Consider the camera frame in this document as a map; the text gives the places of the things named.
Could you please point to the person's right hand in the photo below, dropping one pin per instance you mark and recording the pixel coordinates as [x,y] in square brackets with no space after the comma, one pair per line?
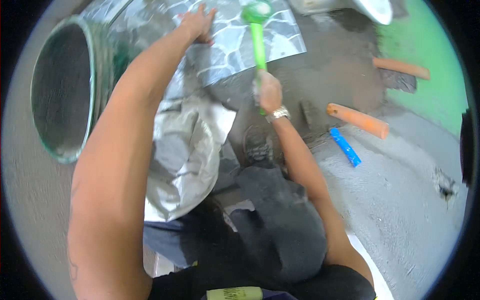
[270,92]

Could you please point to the person's left hand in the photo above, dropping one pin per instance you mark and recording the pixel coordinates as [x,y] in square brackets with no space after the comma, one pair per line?
[194,25]

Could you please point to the person's right fingers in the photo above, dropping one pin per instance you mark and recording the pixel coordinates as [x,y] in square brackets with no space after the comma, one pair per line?
[257,93]

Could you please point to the green rubber mallet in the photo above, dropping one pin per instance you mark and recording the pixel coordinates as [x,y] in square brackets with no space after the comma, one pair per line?
[258,41]

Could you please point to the silver wrist watch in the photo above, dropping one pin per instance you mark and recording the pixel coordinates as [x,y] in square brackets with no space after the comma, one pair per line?
[278,113]

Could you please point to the wet grey mortar bed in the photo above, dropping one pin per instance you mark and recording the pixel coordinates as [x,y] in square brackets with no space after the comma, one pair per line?
[333,67]

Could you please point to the blue pipe piece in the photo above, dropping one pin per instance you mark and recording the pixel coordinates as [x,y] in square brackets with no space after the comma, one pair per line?
[345,147]

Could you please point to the orange pipe piece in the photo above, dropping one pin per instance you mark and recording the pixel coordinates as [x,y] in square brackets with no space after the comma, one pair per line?
[358,120]
[403,68]

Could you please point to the person's legs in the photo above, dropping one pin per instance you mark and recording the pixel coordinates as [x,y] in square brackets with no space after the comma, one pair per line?
[281,225]

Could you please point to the dark grey rag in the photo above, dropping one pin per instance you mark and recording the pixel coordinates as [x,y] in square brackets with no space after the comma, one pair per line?
[400,81]

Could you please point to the large green bucket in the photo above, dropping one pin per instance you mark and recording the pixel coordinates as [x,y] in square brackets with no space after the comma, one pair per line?
[62,90]

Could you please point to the pale green labelled tube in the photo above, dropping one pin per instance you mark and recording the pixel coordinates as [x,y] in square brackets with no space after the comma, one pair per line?
[234,293]

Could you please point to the person's body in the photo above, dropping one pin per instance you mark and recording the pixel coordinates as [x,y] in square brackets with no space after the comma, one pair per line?
[108,232]

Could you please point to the white board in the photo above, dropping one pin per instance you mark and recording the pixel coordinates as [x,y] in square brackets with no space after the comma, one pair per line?
[371,266]

